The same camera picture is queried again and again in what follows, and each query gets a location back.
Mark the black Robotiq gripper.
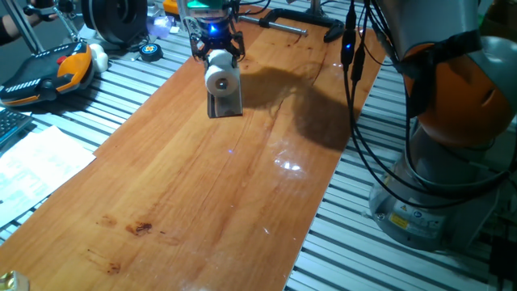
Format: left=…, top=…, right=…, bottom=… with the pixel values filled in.
left=189, top=15, right=246, bottom=61

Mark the white paper roll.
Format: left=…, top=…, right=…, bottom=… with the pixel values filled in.
left=204, top=48, right=242, bottom=98

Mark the bystander bare forearm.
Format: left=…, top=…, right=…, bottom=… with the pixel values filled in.
left=0, top=14, right=44, bottom=46

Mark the green flange adapter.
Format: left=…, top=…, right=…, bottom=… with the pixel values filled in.
left=185, top=0, right=225, bottom=10

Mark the crumpled clear plastic piece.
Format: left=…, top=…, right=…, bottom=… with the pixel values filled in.
left=147, top=15, right=174, bottom=40

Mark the small round black tape measure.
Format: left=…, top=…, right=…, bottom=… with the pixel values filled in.
left=139, top=43, right=165, bottom=62

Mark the black C-clamp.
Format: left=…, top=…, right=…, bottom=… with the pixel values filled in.
left=237, top=6, right=347, bottom=44

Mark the black round spool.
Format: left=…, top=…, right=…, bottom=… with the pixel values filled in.
left=80, top=0, right=149, bottom=45

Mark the small white rounded object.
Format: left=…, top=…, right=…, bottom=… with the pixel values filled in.
left=88, top=43, right=110, bottom=74

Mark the glossy wooden board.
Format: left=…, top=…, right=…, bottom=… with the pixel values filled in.
left=0, top=6, right=389, bottom=291

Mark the thin metal rod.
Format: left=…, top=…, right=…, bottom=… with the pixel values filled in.
left=52, top=6, right=82, bottom=41

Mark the black orange teach pendant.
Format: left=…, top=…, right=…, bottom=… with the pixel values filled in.
left=0, top=41, right=96, bottom=108

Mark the large printed paper sheet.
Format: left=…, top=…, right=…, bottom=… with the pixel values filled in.
left=0, top=124, right=97, bottom=230

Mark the black computer keyboard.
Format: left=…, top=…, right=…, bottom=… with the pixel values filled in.
left=0, top=108, right=33, bottom=149

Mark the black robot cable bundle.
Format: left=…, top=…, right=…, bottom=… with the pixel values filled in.
left=237, top=0, right=514, bottom=209

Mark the grey metal frame bar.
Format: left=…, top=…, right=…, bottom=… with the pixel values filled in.
left=3, top=0, right=45, bottom=56

